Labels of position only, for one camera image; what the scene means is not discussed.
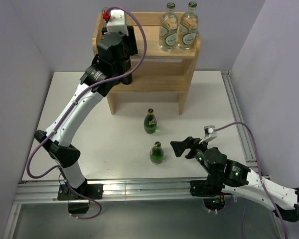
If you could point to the clear glass bottle green cap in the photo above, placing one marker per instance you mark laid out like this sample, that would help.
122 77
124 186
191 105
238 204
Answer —
168 28

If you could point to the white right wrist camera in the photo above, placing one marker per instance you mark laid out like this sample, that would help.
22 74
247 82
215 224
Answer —
210 134

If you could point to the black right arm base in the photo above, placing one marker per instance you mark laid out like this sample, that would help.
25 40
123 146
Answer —
213 198

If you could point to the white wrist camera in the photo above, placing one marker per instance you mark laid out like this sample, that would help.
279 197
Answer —
117 22
210 134

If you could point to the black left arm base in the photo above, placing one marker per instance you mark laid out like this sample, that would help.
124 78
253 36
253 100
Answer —
79 201

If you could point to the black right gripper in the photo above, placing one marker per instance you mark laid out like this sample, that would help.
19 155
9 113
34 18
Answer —
190 142

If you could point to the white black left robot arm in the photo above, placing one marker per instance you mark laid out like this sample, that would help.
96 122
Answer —
94 85

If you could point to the blue silver can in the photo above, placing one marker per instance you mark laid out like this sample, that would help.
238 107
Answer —
105 15

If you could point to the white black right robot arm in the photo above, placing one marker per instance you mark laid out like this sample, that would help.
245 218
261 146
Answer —
231 177

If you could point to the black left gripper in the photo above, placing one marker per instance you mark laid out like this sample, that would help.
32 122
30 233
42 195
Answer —
130 40

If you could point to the wooden two-tier shelf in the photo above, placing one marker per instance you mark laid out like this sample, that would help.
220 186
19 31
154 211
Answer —
161 71

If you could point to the aluminium mounting rail frame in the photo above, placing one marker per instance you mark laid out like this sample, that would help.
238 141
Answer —
142 200

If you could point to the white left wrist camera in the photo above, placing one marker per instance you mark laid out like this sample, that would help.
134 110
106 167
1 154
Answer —
117 22

